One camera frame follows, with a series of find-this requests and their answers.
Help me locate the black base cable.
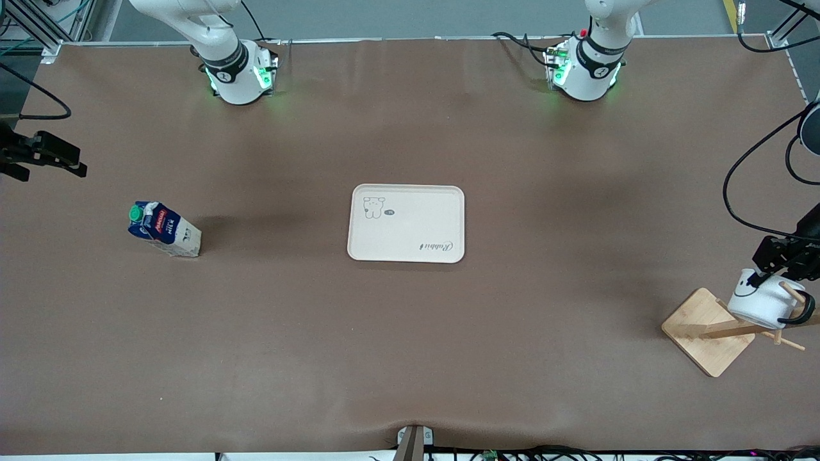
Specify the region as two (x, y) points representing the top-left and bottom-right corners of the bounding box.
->
(492, 31), (564, 69)
(240, 0), (283, 45)

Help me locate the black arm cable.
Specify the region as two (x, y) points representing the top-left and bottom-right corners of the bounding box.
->
(722, 0), (820, 243)
(0, 63), (72, 122)

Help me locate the black right base cable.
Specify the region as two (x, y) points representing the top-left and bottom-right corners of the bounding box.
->
(240, 0), (283, 45)

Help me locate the white smiley cup black handle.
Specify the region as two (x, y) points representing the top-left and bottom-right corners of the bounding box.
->
(727, 269), (816, 329)

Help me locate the aluminium frame post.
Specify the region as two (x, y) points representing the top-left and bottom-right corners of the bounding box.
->
(766, 0), (820, 52)

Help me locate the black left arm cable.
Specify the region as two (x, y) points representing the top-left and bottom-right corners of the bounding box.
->
(722, 0), (820, 243)

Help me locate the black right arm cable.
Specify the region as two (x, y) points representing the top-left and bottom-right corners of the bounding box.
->
(0, 63), (72, 122)

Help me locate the aluminium frame with green cables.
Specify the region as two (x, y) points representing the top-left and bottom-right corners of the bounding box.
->
(0, 0), (97, 65)

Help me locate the grey camera mount clamp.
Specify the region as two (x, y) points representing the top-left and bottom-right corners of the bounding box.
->
(394, 425), (434, 461)

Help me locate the cream tray with bear print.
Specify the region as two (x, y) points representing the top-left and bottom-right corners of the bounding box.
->
(347, 184), (466, 264)

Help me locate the black left base cable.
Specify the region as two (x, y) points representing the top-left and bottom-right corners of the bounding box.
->
(492, 31), (564, 69)

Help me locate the blue milk carton green cap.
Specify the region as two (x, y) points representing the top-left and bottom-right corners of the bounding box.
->
(127, 200), (203, 259)

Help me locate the wooden cup stand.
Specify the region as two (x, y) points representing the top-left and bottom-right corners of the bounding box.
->
(662, 280), (820, 378)

